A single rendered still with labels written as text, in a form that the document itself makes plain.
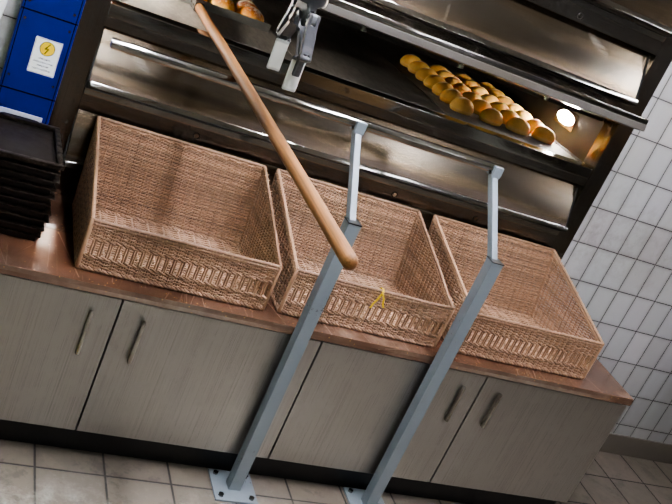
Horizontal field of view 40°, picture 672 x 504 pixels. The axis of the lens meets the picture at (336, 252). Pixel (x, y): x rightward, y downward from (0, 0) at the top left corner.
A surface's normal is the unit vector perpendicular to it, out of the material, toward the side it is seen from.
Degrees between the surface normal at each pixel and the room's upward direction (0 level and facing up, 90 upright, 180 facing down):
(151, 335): 90
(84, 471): 0
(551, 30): 70
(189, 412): 90
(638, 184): 90
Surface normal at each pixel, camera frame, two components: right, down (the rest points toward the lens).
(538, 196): 0.39, 0.15
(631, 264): 0.28, 0.47
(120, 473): 0.39, -0.85
